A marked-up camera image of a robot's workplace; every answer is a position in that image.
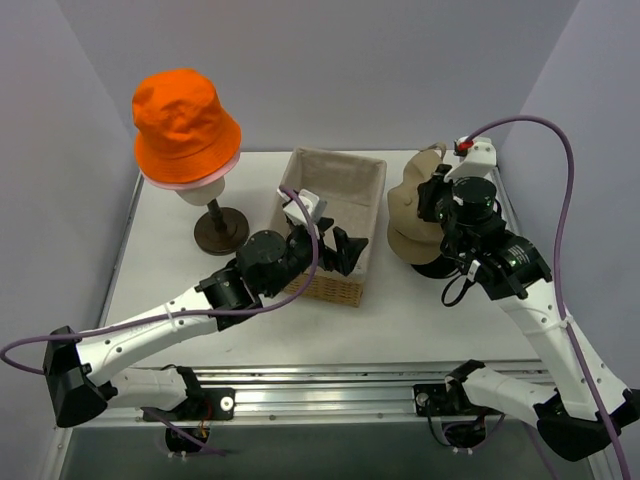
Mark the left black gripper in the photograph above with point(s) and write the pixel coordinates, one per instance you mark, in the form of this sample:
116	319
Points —
324	246

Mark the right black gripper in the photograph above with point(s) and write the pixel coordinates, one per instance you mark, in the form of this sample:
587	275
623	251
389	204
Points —
431	195

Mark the beige cap with R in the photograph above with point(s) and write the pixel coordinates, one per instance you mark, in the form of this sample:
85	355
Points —
411	239

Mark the black cap with R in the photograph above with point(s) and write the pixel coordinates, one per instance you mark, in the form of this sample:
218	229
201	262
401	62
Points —
440	268

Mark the pink hat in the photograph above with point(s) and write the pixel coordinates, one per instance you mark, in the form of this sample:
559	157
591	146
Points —
207	180

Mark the orange hat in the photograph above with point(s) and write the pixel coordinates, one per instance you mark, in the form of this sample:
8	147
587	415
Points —
183	131

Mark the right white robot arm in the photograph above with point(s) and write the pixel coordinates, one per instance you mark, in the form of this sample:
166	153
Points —
586	405

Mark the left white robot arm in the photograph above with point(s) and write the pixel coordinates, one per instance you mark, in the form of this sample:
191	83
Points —
89	372

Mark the wicker basket with liner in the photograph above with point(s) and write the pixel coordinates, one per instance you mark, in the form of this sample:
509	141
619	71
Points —
352	186

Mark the dark round mannequin stand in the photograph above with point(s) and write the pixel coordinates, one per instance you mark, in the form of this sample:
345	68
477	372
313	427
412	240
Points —
222	230

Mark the cream mannequin head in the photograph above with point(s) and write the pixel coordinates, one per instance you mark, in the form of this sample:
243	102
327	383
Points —
204	194

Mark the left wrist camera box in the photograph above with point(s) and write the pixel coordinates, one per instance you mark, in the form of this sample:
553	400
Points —
304	208

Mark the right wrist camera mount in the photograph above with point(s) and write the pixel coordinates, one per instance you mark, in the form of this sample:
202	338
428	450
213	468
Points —
478	158

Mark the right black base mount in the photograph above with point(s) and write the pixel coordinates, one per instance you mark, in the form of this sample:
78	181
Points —
457	425

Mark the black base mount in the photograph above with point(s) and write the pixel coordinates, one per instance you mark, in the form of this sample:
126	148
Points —
457	425
188	427

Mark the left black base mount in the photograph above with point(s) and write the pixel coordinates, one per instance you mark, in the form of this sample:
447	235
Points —
188	427

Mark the aluminium rail frame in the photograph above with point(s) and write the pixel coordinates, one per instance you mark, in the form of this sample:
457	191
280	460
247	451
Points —
323	390

